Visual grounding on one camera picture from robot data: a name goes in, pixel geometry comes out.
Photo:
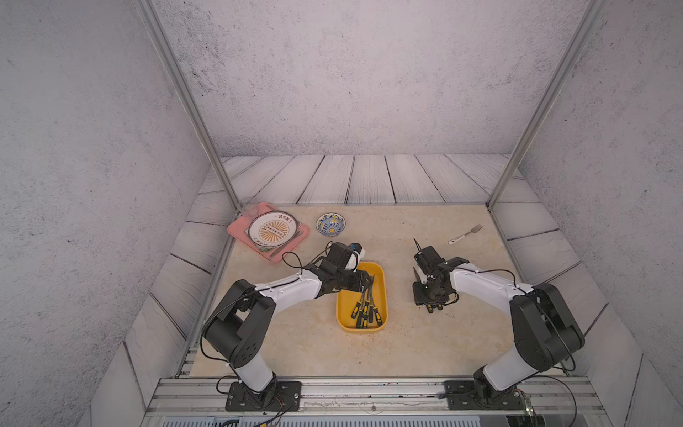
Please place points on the file tool yellow black handle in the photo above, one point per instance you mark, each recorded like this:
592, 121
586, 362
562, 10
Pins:
360, 307

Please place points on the right metal frame post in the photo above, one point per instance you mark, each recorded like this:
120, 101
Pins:
568, 59

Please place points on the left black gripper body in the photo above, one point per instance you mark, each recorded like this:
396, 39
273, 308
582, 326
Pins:
349, 280

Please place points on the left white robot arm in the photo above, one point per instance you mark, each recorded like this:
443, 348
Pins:
238, 325

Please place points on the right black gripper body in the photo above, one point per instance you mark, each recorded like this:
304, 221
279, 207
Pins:
426, 294

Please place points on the blue patterned bowl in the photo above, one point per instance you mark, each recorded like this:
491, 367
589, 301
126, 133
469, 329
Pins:
331, 224

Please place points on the aluminium rail front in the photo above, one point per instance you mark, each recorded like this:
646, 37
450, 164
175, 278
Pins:
573, 397

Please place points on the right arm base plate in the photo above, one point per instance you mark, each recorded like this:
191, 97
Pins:
464, 395

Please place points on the left metal frame post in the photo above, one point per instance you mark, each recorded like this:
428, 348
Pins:
173, 70

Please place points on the yellow storage box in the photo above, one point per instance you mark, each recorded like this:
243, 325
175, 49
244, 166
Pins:
346, 302

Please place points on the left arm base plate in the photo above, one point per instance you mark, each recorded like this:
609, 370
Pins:
279, 396

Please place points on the white plate orange sunburst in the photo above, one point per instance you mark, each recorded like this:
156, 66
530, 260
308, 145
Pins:
272, 229

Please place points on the metal frame post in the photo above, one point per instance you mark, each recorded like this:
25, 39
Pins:
173, 70
568, 59

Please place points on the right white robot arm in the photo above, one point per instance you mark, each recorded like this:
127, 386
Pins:
545, 332

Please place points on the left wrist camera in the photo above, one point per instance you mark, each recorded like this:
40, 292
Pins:
357, 253

